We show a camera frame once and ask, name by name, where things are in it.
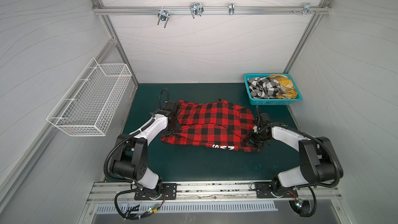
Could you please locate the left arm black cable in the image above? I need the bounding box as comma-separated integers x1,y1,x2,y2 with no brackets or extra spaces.
103,88,171,221

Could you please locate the black white checkered shirt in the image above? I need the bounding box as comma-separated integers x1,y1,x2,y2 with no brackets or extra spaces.
247,77,280,99

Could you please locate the yellow plaid shirt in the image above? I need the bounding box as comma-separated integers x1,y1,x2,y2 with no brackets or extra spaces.
268,74,298,100

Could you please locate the aluminium horizontal rail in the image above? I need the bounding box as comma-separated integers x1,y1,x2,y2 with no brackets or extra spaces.
93,5,332,16

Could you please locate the white wire basket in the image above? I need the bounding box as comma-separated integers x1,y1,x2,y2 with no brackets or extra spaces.
47,58,132,137

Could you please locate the teal plastic basket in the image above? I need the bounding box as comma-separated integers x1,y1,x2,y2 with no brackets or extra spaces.
244,74,302,106

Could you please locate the metal u-bolt hook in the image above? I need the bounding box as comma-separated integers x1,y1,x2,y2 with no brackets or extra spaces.
189,3,204,19
157,9,170,28

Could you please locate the metal clip hook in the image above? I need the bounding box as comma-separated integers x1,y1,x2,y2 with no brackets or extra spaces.
229,3,235,16

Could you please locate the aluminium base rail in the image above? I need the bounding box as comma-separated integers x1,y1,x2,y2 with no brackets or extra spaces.
87,180,343,204

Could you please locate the metal bracket hook right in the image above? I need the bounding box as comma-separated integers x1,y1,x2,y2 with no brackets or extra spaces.
292,3,320,16

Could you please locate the red black plaid shirt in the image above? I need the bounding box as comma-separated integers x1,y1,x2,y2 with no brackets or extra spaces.
161,100,261,152

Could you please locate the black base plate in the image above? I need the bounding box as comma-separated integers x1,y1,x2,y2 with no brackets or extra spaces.
249,180,298,199
134,183,177,201

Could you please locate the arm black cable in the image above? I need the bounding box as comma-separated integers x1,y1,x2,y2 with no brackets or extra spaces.
254,105,344,218
103,88,171,221

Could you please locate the metal u-bolt hook left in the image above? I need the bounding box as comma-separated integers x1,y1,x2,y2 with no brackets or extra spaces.
157,9,170,28

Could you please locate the metal u-bolt hook middle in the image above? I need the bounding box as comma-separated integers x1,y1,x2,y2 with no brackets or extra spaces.
189,3,204,19

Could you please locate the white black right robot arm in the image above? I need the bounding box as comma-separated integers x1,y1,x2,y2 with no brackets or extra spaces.
245,113,344,197

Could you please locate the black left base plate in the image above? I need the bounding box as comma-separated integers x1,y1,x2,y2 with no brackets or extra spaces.
134,183,177,201

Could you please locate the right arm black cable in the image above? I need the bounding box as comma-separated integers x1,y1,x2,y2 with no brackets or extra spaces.
254,105,344,218

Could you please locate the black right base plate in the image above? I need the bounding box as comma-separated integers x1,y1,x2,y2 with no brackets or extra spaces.
249,180,298,199

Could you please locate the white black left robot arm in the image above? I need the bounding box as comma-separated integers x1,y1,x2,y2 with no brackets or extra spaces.
104,101,180,191

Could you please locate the right aluminium corner post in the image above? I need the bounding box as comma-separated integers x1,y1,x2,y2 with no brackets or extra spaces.
284,0,332,74

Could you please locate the aluminium corner frame post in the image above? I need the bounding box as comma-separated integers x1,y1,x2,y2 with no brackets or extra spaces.
92,0,139,87

